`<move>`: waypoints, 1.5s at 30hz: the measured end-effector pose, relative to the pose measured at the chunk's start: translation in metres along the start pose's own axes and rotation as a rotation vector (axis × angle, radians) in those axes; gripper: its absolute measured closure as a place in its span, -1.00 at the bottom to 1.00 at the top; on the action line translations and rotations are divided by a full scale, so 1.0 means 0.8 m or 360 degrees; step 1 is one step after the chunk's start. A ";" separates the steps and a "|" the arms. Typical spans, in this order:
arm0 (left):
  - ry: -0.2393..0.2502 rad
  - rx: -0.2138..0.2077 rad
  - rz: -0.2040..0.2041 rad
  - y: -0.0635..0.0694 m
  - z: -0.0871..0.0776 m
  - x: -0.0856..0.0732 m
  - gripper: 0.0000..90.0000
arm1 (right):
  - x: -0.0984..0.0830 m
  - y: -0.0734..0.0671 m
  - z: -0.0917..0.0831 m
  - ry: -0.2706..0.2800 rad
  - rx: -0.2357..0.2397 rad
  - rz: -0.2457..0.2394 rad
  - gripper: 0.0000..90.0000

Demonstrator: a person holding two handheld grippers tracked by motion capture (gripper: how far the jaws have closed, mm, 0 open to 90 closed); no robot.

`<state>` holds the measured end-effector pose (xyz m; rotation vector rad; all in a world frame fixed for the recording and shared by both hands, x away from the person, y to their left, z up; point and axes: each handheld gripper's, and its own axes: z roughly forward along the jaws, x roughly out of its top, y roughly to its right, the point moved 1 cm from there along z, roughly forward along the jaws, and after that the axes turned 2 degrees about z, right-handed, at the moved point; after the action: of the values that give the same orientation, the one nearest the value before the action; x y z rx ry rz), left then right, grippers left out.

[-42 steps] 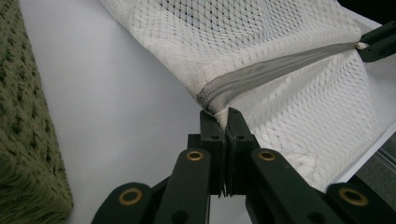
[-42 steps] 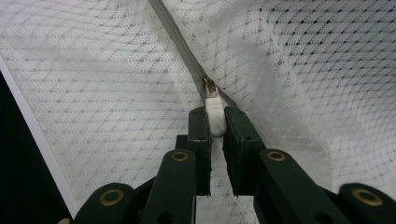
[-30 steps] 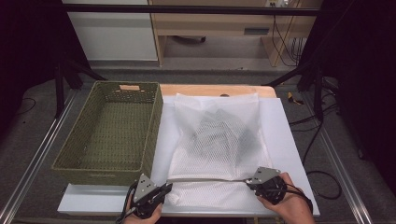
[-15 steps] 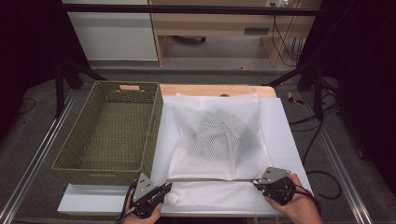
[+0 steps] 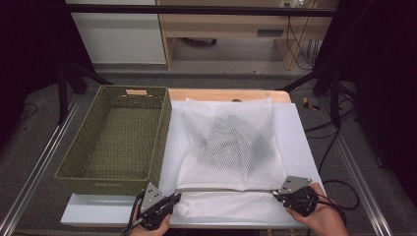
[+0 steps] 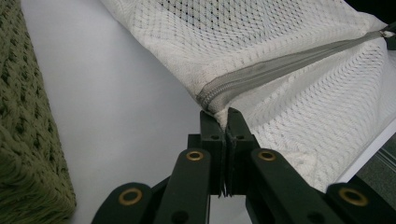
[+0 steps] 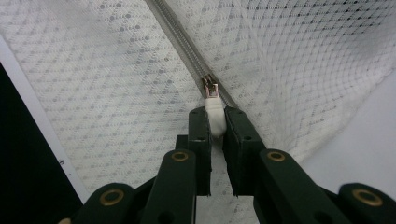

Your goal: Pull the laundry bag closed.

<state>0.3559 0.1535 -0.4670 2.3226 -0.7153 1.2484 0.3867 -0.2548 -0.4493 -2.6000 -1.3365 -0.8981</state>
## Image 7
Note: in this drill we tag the white mesh laundry bag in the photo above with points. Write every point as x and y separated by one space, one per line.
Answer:
109 77

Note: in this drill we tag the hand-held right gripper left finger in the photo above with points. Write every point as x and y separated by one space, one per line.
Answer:
200 146

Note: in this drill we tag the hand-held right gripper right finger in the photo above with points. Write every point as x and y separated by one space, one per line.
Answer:
243 146

